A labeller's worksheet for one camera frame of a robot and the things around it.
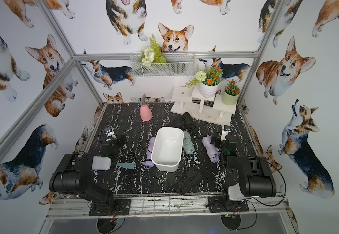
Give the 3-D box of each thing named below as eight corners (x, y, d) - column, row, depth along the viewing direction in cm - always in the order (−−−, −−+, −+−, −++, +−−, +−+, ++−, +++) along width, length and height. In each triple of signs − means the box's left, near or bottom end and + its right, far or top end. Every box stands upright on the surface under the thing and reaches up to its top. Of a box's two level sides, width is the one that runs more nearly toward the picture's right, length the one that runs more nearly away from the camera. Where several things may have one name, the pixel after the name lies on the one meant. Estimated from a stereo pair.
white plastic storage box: (153, 175, 86) (150, 166, 76) (157, 138, 102) (155, 127, 91) (184, 175, 86) (184, 166, 75) (183, 138, 102) (183, 126, 91)
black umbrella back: (189, 140, 101) (190, 136, 97) (174, 121, 111) (174, 117, 107) (202, 133, 104) (203, 129, 100) (186, 115, 115) (187, 111, 111)
